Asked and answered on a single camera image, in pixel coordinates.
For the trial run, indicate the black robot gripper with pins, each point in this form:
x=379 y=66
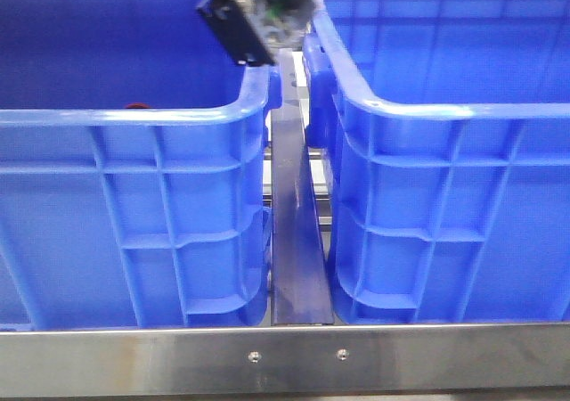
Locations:
x=253 y=32

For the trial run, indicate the red mushroom push button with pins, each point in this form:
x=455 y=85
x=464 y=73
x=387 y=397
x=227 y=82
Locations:
x=137 y=106

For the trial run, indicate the left blue plastic crate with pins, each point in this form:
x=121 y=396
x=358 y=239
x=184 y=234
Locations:
x=114 y=218

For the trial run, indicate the blue plastic crate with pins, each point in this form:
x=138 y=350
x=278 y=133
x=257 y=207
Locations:
x=114 y=218
x=445 y=126

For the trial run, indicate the right blue plastic crate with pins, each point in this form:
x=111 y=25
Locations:
x=445 y=126

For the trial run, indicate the steel divider rail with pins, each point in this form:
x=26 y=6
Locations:
x=301 y=291

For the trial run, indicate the left rail screw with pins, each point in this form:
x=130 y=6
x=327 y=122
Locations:
x=254 y=357

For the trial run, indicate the rail screw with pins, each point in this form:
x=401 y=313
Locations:
x=254 y=357
x=342 y=354

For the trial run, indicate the right rail screw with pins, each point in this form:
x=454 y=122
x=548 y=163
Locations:
x=342 y=354

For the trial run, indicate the steel front rail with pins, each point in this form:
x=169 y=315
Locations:
x=294 y=359

